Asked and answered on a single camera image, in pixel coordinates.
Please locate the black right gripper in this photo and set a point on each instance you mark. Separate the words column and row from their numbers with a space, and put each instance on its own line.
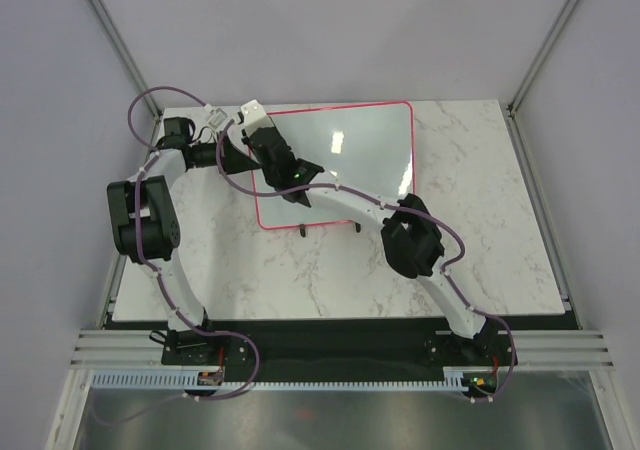
column 245, row 139

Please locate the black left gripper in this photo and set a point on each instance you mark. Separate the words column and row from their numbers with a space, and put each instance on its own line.
column 226, row 155

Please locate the pink framed whiteboard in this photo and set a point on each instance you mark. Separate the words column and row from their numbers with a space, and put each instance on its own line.
column 367, row 146

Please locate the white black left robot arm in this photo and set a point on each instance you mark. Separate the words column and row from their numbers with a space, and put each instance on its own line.
column 146, row 229

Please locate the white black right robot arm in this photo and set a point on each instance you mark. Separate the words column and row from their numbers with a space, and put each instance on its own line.
column 411, row 238

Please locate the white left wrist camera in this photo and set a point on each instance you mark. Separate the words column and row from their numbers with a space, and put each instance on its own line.
column 215, row 117

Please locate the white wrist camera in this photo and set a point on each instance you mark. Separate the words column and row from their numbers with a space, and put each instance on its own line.
column 254, row 117
column 215, row 117

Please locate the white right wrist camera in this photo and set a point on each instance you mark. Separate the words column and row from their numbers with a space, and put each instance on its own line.
column 254, row 117

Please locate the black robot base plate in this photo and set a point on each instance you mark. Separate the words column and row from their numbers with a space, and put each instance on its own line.
column 335, row 350

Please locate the left aluminium frame post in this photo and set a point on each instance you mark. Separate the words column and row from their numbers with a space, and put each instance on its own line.
column 117, row 43

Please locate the aluminium frame post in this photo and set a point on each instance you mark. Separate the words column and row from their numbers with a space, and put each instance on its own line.
column 552, row 37
column 117, row 43

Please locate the white slotted cable duct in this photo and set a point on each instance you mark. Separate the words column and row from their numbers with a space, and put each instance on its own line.
column 194, row 380

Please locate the aluminium front rail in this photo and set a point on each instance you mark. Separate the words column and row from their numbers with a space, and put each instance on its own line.
column 538, row 350

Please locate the right aluminium frame post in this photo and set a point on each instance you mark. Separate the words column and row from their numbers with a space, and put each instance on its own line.
column 552, row 37

